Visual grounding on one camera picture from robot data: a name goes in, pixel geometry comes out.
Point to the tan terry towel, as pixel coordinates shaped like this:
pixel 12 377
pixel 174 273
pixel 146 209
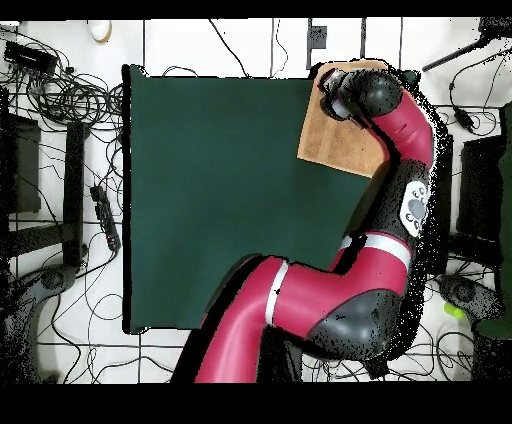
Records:
pixel 336 148

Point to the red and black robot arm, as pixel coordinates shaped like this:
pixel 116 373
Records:
pixel 360 288

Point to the black flat panel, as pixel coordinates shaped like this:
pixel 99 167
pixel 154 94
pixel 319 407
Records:
pixel 480 188
pixel 24 168

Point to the dark green table cloth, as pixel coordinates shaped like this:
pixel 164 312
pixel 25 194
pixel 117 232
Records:
pixel 220 200

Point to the black power strip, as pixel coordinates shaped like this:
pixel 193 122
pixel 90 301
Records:
pixel 104 218

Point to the black power box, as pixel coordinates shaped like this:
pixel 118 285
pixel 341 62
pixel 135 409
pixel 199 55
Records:
pixel 376 368

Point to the black tripod base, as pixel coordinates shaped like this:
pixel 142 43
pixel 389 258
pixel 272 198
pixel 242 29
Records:
pixel 466 294
pixel 52 280

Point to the yellow-green ball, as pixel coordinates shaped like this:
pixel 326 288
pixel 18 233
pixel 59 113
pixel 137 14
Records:
pixel 454 310

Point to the black power adapter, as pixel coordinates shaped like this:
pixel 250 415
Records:
pixel 464 120

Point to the white tape roll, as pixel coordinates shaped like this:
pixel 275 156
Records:
pixel 100 30

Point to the black rod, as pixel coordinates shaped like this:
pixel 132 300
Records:
pixel 452 56

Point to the dark green sheet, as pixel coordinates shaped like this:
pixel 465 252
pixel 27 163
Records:
pixel 507 200

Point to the black box device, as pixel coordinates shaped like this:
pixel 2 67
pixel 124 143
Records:
pixel 30 58

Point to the grey square frame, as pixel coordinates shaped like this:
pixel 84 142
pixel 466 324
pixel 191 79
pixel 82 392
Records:
pixel 308 48

